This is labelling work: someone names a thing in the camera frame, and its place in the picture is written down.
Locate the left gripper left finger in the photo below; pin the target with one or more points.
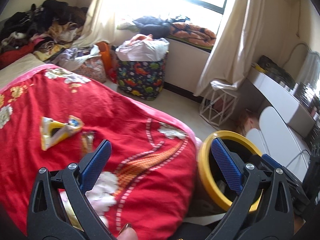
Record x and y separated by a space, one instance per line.
47 217

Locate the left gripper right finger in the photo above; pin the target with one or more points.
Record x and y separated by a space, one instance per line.
263 207

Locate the gold purple candy wrapper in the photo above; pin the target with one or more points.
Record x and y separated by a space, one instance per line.
87 142

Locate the yellow white snack package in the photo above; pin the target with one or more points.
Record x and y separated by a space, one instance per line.
52 132

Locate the yellow rimmed trash bin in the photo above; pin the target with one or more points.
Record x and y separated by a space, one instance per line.
209 172

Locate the left hand painted nails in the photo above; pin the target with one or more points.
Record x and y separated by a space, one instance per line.
127 233

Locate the red floral blanket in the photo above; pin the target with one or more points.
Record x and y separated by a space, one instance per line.
148 180

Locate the arched vanity mirror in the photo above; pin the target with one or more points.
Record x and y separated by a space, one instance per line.
309 72

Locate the floral pink fabric bag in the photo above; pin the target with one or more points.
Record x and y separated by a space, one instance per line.
93 68

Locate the cream right curtain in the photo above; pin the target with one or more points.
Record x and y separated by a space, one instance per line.
232 54

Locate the cream curtain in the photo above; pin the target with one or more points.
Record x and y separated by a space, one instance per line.
100 24
232 54

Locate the orange bag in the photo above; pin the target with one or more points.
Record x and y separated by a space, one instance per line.
105 55

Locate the dinosaur print laundry basket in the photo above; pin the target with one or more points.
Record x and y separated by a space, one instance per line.
144 79

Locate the pile of dark clothes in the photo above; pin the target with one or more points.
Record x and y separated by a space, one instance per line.
43 31

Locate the cream left curtain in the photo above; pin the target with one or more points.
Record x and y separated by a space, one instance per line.
100 24

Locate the orange patterned folded blanket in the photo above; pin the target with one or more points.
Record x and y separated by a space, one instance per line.
193 34

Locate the dark blue jacket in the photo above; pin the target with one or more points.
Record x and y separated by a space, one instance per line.
158 27

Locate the white wire side table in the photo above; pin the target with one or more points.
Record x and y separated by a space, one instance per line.
218 105

